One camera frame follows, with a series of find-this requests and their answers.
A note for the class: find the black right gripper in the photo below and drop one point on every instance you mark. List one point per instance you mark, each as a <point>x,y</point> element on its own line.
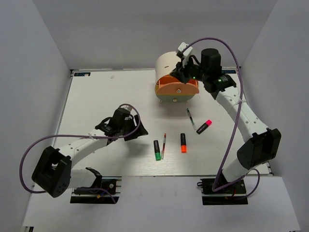
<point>180,72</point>

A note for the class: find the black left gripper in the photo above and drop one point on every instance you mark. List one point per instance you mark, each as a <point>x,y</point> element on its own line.
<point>141,131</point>

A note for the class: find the red gel pen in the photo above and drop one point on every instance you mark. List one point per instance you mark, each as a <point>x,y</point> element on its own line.
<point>163,146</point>

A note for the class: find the green cap black highlighter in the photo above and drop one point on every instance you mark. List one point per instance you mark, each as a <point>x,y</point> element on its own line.
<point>157,150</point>

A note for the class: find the round cream drawer organizer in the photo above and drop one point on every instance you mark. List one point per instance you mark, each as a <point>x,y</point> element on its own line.
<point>169,88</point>

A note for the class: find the orange cap black highlighter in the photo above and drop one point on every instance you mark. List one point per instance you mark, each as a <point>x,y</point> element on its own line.
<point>183,143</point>

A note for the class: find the green gel pen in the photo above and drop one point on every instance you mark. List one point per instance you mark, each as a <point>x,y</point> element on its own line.
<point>191,119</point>

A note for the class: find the pink cap black highlighter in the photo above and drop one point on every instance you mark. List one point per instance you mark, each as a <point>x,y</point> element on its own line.
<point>204,126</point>

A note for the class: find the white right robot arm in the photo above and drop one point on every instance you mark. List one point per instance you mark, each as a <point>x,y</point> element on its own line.
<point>260,142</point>

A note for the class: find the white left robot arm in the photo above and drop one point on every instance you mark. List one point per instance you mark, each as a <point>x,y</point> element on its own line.
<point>55,170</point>

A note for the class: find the blue label sticker right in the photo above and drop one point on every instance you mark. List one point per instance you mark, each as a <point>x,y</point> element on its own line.
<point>229,72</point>

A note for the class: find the blue label sticker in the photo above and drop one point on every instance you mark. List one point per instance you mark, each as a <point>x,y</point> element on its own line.
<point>82,73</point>
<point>229,72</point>

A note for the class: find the blue label sticker left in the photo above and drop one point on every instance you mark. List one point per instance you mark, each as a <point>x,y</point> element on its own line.
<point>82,73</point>

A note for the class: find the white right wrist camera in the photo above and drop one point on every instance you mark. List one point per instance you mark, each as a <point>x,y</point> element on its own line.
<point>184,51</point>

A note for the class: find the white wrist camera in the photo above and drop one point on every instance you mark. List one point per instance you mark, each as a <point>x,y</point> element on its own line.
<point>128,108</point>
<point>184,51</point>

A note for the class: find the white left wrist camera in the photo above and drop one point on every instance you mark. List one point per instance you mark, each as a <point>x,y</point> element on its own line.
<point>128,108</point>

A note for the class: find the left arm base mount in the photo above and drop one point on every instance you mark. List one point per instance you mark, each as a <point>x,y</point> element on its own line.
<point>107,191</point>

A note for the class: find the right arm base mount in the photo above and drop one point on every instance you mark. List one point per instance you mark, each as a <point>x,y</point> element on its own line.
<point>232,195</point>

